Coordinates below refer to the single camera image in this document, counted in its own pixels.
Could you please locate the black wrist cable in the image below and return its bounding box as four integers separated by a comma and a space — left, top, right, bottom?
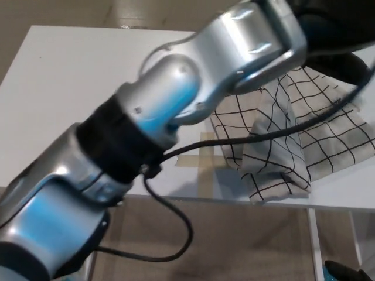
96, 58, 370, 261

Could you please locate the white towel with black checks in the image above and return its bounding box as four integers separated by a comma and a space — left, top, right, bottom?
209, 66, 373, 203

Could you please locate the long beige masking tape strip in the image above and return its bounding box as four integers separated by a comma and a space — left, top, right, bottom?
196, 132, 219, 200

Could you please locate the teal dotted object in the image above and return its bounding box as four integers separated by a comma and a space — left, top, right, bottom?
322, 257, 333, 281

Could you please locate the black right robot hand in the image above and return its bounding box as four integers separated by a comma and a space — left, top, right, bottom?
325, 259, 375, 281

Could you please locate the white metal table leg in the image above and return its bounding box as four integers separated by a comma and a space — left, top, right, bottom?
350, 209, 366, 261
84, 253, 98, 281
307, 208, 320, 281

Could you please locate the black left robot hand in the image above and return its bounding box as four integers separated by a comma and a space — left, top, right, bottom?
288, 0, 375, 88

